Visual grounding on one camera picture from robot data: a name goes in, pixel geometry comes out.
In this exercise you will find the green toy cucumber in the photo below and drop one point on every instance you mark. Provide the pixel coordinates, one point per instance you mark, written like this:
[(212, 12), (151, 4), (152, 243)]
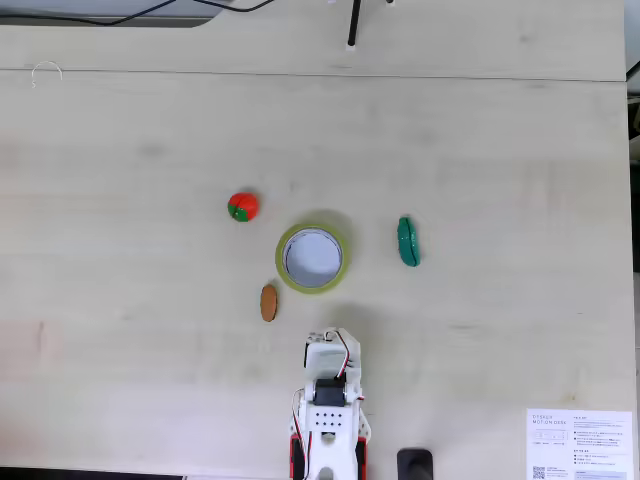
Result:
[(409, 242)]

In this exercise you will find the yellow-green tape roll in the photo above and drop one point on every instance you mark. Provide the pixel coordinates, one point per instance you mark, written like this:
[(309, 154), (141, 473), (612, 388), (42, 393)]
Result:
[(312, 289)]

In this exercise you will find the orange toy carrot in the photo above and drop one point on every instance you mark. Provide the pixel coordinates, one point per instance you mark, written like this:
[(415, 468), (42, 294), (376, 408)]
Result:
[(269, 302)]

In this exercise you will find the red table clamp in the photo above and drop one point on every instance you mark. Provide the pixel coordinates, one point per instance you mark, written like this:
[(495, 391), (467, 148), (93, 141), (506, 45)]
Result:
[(295, 457), (363, 457)]

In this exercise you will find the black desk clamp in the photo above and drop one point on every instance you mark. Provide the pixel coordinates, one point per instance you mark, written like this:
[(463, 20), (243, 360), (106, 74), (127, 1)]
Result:
[(415, 462)]

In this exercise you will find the red green toy tomato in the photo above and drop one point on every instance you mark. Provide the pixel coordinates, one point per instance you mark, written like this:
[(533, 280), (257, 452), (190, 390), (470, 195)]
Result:
[(244, 206)]

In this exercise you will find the white printed paper sheet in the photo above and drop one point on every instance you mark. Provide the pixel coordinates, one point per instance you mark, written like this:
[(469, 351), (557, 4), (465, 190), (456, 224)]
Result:
[(580, 445)]

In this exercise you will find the black stand pole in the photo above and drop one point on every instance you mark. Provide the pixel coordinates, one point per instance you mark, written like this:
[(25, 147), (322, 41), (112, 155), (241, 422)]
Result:
[(353, 25)]

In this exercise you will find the grey mat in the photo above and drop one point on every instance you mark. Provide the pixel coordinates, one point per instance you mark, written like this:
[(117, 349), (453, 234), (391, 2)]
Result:
[(165, 21)]

